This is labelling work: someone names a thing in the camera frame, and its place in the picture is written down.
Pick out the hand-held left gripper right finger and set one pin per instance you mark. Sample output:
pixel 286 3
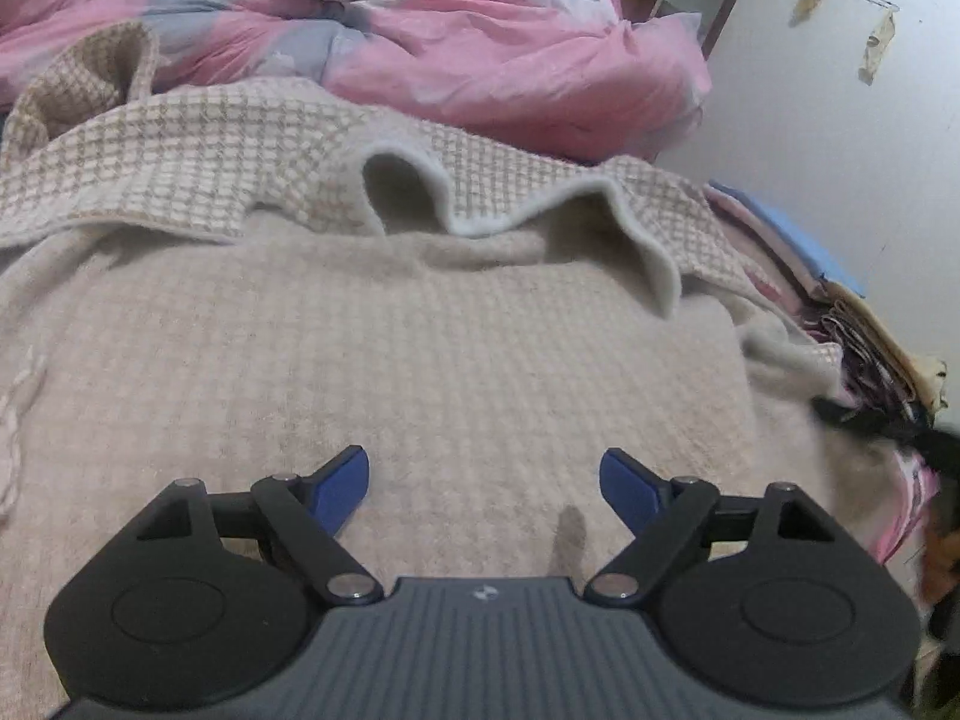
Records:
pixel 628 491

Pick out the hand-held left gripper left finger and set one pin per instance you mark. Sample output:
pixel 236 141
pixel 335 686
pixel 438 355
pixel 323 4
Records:
pixel 341 487

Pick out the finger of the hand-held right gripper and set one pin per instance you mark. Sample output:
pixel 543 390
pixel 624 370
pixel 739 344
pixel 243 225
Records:
pixel 900 436

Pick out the beige houndstooth coat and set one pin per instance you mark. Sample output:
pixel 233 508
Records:
pixel 420 345

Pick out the blue folded cloth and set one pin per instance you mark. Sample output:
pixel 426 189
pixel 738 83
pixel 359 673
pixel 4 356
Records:
pixel 802 240

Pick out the pink floral duvet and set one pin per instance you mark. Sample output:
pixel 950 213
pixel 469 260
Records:
pixel 487 52

